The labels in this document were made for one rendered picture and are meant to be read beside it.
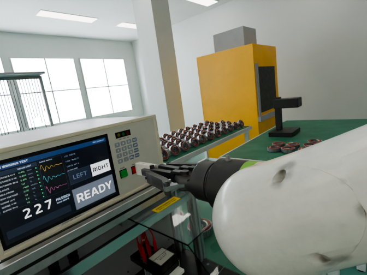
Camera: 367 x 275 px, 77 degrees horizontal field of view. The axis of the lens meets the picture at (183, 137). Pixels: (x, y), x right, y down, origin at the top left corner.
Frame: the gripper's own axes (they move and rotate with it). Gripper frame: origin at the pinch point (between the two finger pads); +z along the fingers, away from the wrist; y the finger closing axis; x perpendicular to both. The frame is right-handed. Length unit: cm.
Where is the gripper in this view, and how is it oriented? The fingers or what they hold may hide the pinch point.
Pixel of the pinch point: (146, 169)
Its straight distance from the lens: 56.7
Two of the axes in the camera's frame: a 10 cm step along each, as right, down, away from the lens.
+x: -1.3, -9.7, -1.9
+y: 6.5, -2.3, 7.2
